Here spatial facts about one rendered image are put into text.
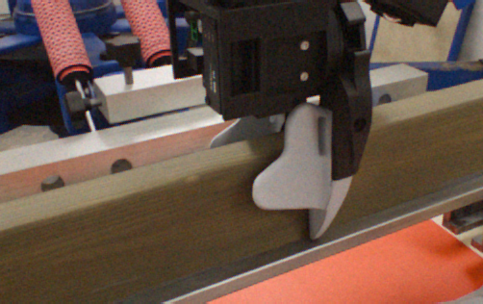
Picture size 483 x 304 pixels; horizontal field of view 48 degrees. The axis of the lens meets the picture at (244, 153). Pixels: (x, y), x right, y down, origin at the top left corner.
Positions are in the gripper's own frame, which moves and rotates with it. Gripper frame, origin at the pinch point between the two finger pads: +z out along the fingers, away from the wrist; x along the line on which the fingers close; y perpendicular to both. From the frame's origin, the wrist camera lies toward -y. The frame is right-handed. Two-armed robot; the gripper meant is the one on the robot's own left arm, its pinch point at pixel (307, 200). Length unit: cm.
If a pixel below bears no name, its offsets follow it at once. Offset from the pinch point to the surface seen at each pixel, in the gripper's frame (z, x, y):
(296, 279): 13.6, -7.1, -4.0
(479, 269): 13.6, -0.3, -19.1
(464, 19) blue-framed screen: 48, -159, -194
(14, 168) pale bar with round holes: 5.1, -24.6, 16.2
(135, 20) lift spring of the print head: 0, -52, -4
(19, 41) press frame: 7, -78, 10
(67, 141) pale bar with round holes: 5.1, -27.9, 10.8
